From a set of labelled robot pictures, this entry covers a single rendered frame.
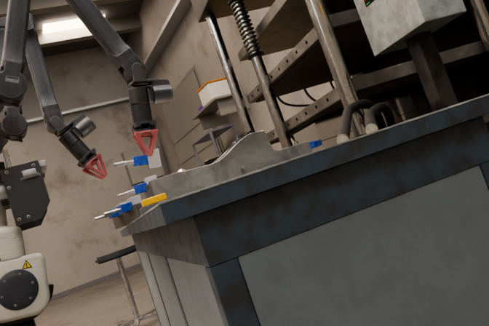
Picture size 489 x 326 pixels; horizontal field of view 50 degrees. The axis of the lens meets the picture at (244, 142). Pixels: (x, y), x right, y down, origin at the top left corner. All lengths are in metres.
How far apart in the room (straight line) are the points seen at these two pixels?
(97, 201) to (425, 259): 11.15
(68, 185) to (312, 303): 11.16
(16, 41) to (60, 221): 10.45
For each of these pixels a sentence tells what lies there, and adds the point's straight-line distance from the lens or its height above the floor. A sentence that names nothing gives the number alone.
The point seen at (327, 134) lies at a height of 0.89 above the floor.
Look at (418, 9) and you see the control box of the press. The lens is 1.66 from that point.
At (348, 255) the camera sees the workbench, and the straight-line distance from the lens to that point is 0.97.
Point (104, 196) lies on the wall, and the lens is 12.02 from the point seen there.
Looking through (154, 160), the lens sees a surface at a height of 0.95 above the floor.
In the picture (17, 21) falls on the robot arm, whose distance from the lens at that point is 1.55.
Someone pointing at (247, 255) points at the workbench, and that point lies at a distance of 0.91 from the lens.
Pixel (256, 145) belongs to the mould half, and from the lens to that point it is 1.57.
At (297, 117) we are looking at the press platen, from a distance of 2.41.
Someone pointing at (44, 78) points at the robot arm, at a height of 1.38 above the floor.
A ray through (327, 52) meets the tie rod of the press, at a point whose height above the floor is 1.14.
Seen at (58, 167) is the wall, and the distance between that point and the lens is 12.04.
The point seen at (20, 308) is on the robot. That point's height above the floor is 0.68.
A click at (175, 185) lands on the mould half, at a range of 1.50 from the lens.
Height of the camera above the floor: 0.77
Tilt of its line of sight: 5 degrees up
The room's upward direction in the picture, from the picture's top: 19 degrees counter-clockwise
